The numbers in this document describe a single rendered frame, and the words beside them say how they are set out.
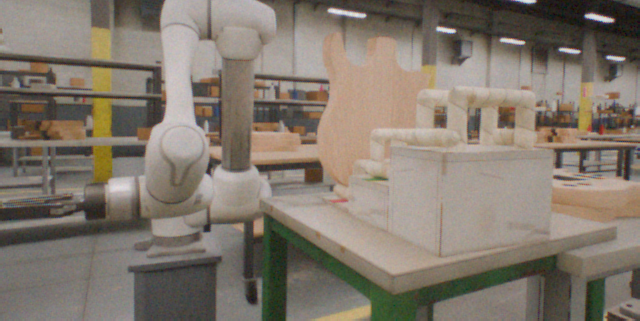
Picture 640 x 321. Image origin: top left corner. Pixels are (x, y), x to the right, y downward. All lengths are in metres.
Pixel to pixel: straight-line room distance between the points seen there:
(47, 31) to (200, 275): 10.80
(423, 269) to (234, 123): 0.81
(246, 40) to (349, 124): 0.42
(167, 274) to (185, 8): 0.81
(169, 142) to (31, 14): 11.33
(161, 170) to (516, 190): 0.63
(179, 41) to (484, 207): 0.84
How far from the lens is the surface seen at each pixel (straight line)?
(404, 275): 0.61
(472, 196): 0.70
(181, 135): 0.71
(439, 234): 0.67
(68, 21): 11.89
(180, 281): 1.37
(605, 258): 0.97
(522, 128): 0.81
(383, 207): 0.79
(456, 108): 0.68
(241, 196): 1.32
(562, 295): 0.99
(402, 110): 1.05
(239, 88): 1.22
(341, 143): 0.95
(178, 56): 1.09
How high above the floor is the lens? 1.15
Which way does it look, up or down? 3 degrees down
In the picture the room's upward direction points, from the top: 1 degrees clockwise
